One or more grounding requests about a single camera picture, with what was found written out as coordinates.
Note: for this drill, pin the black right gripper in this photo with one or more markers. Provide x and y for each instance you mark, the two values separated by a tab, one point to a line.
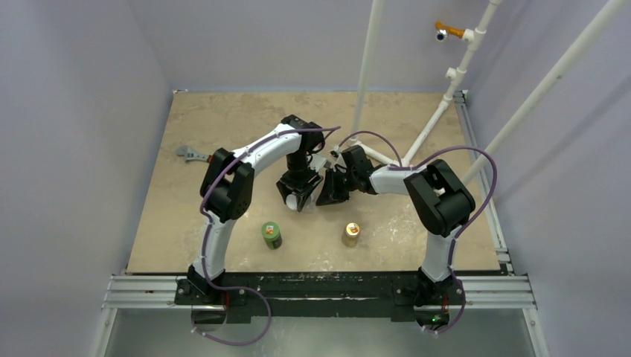
339	178

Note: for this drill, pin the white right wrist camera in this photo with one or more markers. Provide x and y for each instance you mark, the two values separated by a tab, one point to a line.
336	152

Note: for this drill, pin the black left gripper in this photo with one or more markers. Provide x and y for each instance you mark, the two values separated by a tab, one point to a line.
306	187

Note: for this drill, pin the white capped dark pill bottle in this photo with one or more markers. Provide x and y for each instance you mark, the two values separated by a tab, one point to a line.
292	202

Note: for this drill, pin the white PVC pipe frame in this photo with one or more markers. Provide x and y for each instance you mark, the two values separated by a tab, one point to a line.
577	134

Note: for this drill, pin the amber pill bottle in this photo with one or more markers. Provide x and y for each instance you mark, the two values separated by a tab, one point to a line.
350	235

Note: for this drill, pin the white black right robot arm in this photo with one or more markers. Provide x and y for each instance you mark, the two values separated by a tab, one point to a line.
442	202

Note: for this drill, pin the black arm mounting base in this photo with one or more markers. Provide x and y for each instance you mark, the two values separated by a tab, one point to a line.
400	296

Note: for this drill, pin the red handled adjustable wrench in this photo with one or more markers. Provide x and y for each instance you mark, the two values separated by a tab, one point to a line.
189	154

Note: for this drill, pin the green pill bottle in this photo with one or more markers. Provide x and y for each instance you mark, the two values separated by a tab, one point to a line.
271	234

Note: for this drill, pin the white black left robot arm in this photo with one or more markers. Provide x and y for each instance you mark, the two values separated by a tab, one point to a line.
227	189

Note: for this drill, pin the clear plastic pill organizer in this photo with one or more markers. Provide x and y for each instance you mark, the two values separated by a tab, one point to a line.
309	207

